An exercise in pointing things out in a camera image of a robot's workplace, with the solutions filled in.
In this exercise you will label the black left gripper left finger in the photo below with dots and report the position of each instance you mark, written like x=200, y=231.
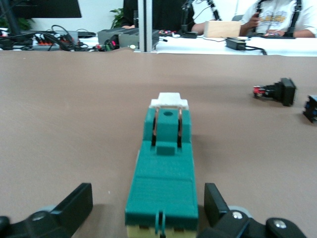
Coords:
x=71, y=213

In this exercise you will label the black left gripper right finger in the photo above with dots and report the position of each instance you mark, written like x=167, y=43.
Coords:
x=218, y=213

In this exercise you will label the brown table mat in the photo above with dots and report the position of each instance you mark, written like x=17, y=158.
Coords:
x=62, y=111

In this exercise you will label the green pushbutton blue block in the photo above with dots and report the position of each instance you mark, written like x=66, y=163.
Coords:
x=312, y=109

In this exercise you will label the white background table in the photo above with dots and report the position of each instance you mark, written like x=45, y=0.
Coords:
x=198, y=47

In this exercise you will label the black power adapter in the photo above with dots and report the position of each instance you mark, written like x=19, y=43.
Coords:
x=235, y=44

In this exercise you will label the grey box orange connectors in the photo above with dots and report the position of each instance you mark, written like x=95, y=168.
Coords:
x=44, y=43

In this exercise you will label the black device red light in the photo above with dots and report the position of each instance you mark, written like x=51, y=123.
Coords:
x=111, y=44

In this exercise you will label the light wooden block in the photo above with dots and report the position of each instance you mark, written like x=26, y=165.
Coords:
x=223, y=29

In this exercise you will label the grey equipment box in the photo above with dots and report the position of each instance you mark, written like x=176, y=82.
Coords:
x=128, y=37

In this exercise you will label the green potted plant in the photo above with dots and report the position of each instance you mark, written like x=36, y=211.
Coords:
x=118, y=17
x=24, y=23

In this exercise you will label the person in white shirt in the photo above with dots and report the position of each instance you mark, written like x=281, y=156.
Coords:
x=272, y=17

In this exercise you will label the black monitor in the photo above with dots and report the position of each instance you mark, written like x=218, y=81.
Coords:
x=49, y=8

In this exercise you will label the person in black clothes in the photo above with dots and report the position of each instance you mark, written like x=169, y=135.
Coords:
x=168, y=12

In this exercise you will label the black square switch red end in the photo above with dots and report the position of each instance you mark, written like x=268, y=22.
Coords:
x=287, y=91

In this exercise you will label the aluminium profile post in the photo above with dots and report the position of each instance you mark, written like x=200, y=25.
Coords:
x=146, y=24

